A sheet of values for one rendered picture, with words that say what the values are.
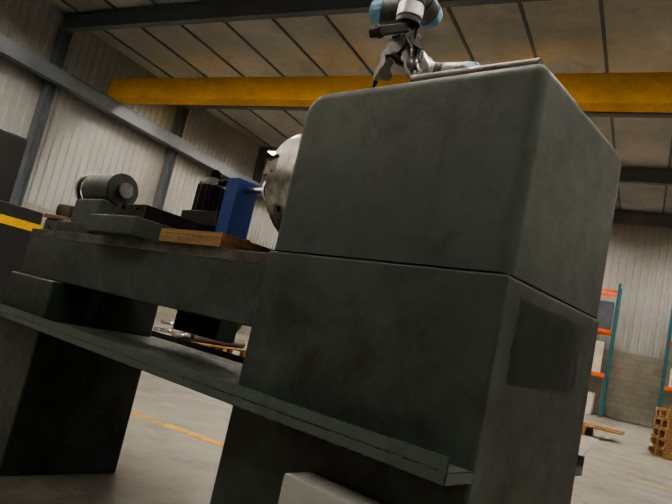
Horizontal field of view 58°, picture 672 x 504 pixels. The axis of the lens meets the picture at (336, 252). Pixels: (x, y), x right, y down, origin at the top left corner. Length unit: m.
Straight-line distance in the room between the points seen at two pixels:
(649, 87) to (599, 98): 0.83
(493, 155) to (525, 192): 0.09
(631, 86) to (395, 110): 11.40
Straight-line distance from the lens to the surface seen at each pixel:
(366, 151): 1.30
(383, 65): 1.80
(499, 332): 1.04
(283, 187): 1.54
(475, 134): 1.16
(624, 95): 12.54
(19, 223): 6.32
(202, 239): 1.69
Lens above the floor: 0.70
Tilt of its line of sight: 8 degrees up
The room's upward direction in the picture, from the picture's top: 12 degrees clockwise
